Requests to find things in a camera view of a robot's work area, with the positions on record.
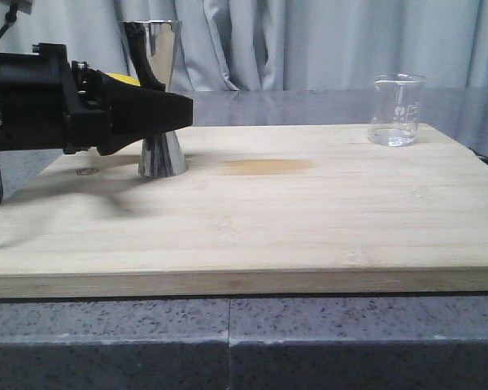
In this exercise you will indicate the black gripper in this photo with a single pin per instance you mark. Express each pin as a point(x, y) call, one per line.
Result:
point(40, 107)

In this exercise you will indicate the steel double jigger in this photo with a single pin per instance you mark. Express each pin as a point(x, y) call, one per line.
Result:
point(162, 155)

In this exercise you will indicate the clear glass beaker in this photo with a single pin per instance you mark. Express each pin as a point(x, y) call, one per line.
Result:
point(396, 109)

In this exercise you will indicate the yellow lemon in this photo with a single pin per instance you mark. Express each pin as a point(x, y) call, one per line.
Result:
point(124, 78)

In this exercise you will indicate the grey curtain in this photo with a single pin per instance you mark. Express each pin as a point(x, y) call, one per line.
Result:
point(277, 45)

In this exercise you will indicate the wooden cutting board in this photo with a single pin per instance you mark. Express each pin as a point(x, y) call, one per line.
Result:
point(288, 209)

